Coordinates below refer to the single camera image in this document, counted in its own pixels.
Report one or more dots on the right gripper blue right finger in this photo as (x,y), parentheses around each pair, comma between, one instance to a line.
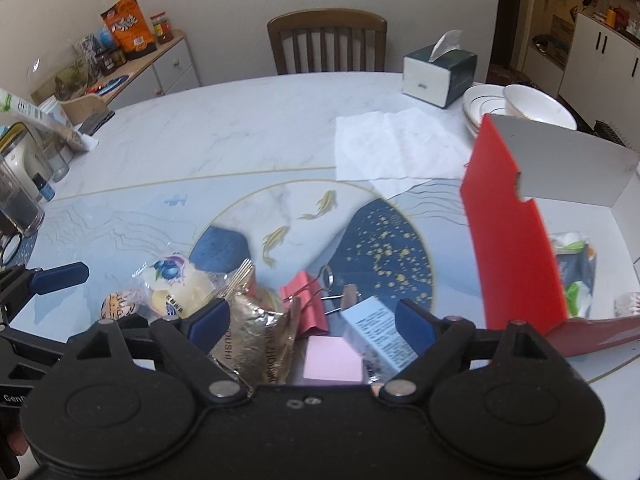
(420,329)

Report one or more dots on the dark wooden chair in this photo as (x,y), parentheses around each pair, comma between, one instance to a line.
(328,40)

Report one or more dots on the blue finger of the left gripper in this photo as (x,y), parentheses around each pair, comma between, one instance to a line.
(44,282)

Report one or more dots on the red lid jar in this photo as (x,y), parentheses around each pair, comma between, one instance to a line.
(162,28)

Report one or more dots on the bag of white beads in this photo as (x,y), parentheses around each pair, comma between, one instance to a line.
(627,305)

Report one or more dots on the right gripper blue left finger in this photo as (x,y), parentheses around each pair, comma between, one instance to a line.
(207,326)

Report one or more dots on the red cardboard box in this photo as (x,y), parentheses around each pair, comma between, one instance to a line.
(527,181)

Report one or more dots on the green white plastic bag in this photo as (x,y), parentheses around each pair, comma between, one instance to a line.
(28,113)

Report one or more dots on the small blue bottle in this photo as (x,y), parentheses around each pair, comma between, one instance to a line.
(44,188)

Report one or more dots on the light blue carton box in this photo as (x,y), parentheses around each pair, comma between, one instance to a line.
(371,332)

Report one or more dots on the pink sticky note block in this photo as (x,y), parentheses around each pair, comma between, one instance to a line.
(331,359)

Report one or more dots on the pink binder clip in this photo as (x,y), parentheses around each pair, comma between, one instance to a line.
(314,300)

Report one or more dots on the person's hand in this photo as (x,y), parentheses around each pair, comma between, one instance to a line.
(13,445)

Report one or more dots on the green white tissue box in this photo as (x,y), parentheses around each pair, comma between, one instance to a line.
(440,73)

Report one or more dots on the stacked white plates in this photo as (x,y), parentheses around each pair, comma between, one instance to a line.
(480,100)

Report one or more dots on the small drinking glass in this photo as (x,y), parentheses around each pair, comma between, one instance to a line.
(51,162)

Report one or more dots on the blueberry bread packet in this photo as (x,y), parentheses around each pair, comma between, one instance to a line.
(174,285)

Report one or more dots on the white paper napkin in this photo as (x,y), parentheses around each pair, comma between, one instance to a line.
(394,152)

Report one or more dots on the white sideboard cabinet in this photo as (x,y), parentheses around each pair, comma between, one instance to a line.
(169,69)

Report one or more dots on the orange snack bag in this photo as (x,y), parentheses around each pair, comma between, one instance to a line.
(126,23)

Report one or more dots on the white bowl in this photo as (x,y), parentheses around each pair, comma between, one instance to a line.
(532,104)

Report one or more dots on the white tall cabinet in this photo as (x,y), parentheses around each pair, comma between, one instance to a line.
(586,53)

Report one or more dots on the tall glass jar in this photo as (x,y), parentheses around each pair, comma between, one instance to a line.
(17,205)

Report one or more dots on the gold foil snack packet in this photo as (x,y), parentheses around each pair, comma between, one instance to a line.
(258,345)

